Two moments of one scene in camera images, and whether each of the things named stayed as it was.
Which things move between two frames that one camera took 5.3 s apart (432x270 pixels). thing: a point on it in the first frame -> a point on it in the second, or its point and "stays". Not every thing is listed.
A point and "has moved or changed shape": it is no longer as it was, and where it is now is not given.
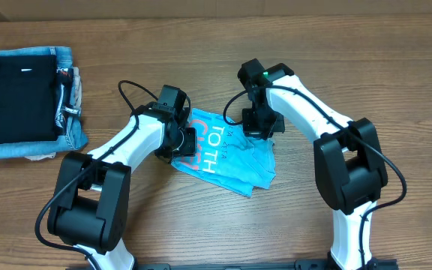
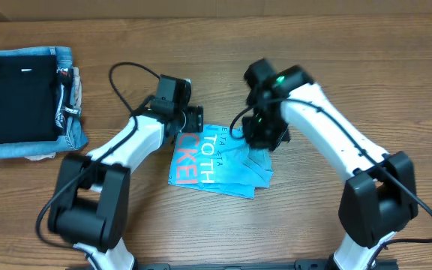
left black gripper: (189, 150) -> (195, 119)
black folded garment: (17, 98) stays
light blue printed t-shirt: (225, 155) has moved or changed shape
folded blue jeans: (73, 136) stays
